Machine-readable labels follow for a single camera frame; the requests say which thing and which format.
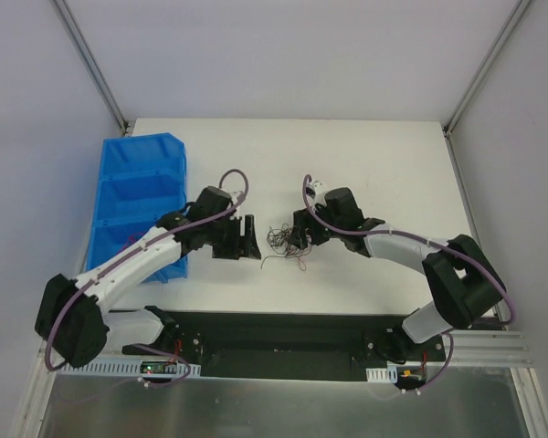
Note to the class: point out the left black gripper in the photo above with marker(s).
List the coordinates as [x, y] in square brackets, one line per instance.
[235, 237]

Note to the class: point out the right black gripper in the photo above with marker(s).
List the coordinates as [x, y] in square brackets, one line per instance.
[304, 229]

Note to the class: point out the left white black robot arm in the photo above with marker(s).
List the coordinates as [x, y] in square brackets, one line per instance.
[75, 315]

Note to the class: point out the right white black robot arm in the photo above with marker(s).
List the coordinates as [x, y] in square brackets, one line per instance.
[462, 282]

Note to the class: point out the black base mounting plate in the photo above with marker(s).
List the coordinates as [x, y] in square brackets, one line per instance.
[296, 347]

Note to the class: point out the blue plastic compartment bin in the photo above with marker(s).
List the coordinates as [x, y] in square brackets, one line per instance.
[141, 178]

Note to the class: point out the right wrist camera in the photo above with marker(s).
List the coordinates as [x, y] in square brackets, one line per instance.
[315, 188]

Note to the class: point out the right aluminium corner post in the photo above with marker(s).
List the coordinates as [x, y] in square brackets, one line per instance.
[510, 25]

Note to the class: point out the aluminium corner post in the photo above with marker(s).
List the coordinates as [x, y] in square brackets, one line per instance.
[90, 63]
[510, 25]

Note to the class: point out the right white cable duct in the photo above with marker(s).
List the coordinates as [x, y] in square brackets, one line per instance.
[387, 374]

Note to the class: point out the white cable duct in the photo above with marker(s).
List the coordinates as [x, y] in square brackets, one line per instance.
[133, 368]
[387, 374]

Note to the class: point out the aluminium front rail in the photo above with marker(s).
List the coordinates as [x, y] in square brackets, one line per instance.
[473, 348]

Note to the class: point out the left white cable duct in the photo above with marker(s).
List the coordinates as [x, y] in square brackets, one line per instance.
[133, 368]

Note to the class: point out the left aluminium corner post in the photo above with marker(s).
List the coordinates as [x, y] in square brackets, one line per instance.
[90, 63]

